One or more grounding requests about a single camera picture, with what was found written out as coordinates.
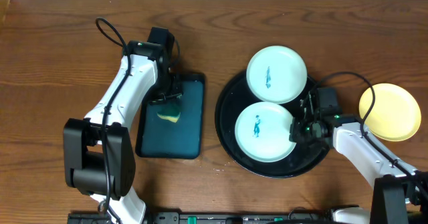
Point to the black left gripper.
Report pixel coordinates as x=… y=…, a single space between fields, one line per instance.
x=167 y=97

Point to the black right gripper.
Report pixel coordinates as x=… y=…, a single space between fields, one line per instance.
x=296 y=136

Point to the green yellow sponge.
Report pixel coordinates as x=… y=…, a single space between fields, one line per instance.
x=170 y=112

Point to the light green plate with stain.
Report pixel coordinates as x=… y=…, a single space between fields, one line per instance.
x=276 y=74

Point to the yellow plate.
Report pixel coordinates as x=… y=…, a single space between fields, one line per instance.
x=394 y=114

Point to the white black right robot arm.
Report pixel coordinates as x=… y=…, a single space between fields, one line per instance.
x=399 y=189

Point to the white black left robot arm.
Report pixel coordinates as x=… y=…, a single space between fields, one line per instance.
x=98 y=156

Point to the rectangular black water tray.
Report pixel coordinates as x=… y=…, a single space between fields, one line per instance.
x=159 y=138

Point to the round black tray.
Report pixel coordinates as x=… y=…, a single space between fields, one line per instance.
x=233 y=99

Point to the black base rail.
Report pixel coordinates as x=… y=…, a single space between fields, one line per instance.
x=177 y=218

